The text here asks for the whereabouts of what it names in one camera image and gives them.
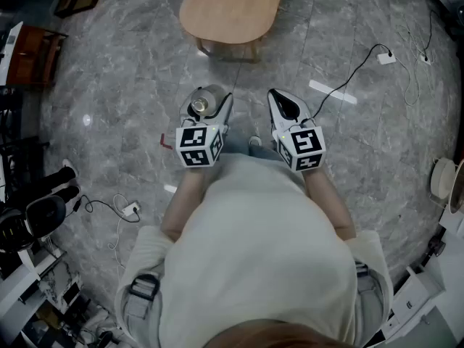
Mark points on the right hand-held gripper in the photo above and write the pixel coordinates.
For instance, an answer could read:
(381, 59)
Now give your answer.
(306, 147)

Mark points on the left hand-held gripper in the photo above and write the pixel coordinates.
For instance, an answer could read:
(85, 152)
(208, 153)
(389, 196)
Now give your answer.
(194, 143)

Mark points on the person's left forearm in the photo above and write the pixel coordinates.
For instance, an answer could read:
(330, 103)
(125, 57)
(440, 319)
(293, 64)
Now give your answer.
(185, 201)

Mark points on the person's right forearm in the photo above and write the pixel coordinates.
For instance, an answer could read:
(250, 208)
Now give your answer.
(328, 201)

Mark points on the oval wooden table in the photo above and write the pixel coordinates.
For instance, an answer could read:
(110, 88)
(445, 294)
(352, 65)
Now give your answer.
(232, 9)

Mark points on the person's white shoe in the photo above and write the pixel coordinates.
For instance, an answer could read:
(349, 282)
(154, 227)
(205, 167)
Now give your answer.
(254, 141)

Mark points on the person's blue jeans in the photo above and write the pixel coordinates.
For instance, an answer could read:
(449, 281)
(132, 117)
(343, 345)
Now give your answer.
(235, 145)

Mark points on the white power strip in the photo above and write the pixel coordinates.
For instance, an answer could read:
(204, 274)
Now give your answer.
(130, 209)
(386, 58)

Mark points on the person's cream shirt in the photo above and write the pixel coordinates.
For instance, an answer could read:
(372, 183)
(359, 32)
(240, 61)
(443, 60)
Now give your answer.
(253, 248)

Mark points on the round cream stool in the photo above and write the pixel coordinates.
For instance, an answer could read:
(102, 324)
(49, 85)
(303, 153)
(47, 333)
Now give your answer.
(442, 180)

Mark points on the brown wooden cabinet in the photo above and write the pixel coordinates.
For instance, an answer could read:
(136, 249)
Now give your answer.
(34, 54)

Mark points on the black metal rack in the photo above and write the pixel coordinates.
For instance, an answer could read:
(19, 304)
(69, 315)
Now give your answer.
(18, 147)

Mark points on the black office chair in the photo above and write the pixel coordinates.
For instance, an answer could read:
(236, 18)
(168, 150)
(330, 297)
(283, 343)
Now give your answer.
(32, 219)

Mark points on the white cabinet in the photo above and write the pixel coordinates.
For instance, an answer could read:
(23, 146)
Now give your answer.
(427, 288)

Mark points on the white wall plug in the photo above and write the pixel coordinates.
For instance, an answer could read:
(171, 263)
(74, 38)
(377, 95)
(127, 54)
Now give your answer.
(427, 59)

